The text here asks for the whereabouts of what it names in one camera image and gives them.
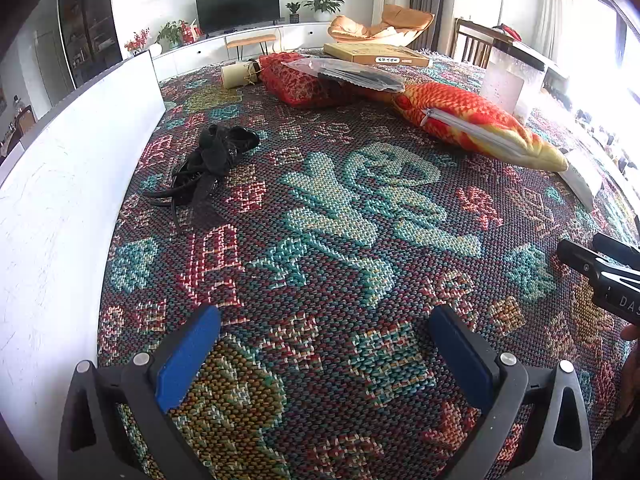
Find black television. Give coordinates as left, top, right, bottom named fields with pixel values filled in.
left=195, top=0, right=281, bottom=38

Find red mesh pouch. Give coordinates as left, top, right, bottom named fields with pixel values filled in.
left=257, top=51, right=361, bottom=108

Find dark glass display cabinet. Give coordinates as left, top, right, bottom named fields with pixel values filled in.
left=56, top=0, right=123, bottom=90

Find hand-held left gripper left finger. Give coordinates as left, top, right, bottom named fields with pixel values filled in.
left=57, top=304, right=223, bottom=480

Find clear plastic bag dark contents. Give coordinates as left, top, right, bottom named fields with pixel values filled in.
left=281, top=56, right=406, bottom=93

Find grey curtain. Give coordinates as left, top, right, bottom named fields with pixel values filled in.
left=410, top=0, right=458, bottom=53

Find white cardboard box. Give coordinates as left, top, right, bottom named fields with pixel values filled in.
left=0, top=49, right=167, bottom=461

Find black garment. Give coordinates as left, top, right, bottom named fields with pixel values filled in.
left=141, top=124, right=262, bottom=235

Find white tv console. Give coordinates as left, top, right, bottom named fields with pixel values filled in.
left=150, top=21, right=336, bottom=81

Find cream bag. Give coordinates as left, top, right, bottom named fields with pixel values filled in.
left=221, top=59, right=261, bottom=89

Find clear jar with black lid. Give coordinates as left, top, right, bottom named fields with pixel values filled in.
left=479, top=42, right=546, bottom=121

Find flat yellow box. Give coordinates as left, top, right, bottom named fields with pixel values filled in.
left=322, top=41, right=432, bottom=67

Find patterned woven blanket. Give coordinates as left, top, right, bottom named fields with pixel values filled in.
left=95, top=47, right=640, bottom=480

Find wooden stool with metal legs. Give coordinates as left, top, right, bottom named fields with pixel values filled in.
left=225, top=34, right=277, bottom=63

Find large green potted plant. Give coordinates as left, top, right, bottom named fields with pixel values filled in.
left=302, top=0, right=346, bottom=23

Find wooden dining chair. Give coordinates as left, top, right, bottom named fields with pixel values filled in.
left=0, top=105, right=38, bottom=161

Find red flowers in vase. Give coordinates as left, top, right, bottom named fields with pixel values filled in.
left=124, top=28, right=152, bottom=56

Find wooden slatted chair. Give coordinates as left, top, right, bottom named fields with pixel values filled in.
left=452, top=16, right=523, bottom=68

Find green plant with red wrap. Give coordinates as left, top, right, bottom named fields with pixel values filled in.
left=156, top=19, right=201, bottom=51

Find white curtain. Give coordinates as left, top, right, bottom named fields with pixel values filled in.
left=530, top=0, right=576, bottom=61

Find orange fish plush toy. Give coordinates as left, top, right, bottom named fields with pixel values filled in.
left=357, top=82, right=570, bottom=170

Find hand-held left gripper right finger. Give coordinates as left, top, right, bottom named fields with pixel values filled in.
left=427, top=304, right=593, bottom=480

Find orange lounge chair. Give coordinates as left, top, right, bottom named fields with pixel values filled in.
left=328, top=3, right=435, bottom=46

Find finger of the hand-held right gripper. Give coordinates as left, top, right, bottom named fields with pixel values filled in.
left=556, top=239, right=608, bottom=281
left=592, top=232, right=640, bottom=266

